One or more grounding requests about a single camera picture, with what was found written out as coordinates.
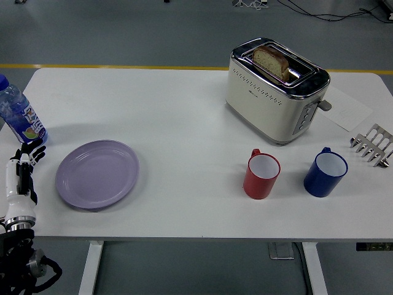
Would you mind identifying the blue mug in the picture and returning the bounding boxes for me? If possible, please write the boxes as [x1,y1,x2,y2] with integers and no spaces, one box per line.
[303,147,349,198]

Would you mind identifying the cream and chrome toaster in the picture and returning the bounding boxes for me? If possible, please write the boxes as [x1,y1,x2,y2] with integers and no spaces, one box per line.
[225,37,332,146]

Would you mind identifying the white paper sheet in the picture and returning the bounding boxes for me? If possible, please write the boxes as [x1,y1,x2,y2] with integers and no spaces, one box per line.
[317,85,374,132]

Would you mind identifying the brown bread slice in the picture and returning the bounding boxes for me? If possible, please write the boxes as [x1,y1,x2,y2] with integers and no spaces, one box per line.
[252,45,290,81]

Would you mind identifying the silver metal toast rack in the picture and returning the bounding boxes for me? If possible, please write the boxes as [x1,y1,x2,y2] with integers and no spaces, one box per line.
[349,124,393,168]

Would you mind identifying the blue-capped water bottle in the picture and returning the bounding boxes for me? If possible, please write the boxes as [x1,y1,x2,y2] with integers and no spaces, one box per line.
[0,74,49,145]

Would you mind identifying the red mug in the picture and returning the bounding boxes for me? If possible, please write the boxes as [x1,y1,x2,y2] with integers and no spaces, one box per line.
[243,148,281,200]

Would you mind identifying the grey cable under table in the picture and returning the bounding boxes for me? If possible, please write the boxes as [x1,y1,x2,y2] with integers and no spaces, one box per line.
[291,242,317,295]

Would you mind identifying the purple round plate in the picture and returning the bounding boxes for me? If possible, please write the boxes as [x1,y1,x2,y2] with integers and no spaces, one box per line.
[55,140,140,210]

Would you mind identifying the black table control panel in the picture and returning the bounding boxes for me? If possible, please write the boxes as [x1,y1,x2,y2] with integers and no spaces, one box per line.
[356,242,393,252]

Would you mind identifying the black floor cable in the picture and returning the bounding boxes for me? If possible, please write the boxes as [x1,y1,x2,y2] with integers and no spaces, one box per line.
[278,0,393,24]

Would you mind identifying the white table leg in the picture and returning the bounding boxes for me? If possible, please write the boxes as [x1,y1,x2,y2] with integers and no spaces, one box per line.
[78,241,104,295]
[300,242,329,295]

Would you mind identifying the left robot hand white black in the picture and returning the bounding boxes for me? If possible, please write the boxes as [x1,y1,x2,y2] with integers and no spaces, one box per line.
[5,138,47,219]

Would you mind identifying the grey floor socket plate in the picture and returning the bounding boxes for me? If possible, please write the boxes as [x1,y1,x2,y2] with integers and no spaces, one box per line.
[267,242,295,261]

